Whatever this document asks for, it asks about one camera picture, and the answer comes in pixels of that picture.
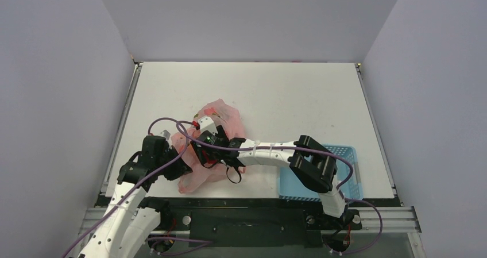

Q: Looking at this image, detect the pink plastic bag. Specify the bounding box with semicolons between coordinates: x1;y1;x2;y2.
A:
171;98;247;195

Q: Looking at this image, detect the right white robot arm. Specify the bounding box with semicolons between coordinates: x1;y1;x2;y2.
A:
191;126;347;228

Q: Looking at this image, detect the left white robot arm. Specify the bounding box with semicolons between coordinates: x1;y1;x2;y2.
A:
78;134;189;257

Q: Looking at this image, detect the blue plastic basket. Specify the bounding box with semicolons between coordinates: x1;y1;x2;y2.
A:
276;142;364;203

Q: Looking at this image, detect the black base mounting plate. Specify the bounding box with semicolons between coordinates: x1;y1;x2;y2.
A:
136;197;385;252

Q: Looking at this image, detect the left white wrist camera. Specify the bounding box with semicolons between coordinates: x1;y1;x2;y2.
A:
159;130;171;141

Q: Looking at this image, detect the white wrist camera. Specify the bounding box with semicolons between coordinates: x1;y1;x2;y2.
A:
192;115;218;135
159;130;171;141

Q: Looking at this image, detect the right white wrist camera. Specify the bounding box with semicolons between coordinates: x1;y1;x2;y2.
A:
192;115;218;135

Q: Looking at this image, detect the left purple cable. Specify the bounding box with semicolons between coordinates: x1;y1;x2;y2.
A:
60;117;214;258

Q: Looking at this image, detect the purple cable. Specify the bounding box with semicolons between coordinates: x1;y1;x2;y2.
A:
60;117;214;258
175;120;384;256

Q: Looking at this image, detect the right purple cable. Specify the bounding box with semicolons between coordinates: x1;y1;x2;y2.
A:
175;120;384;256

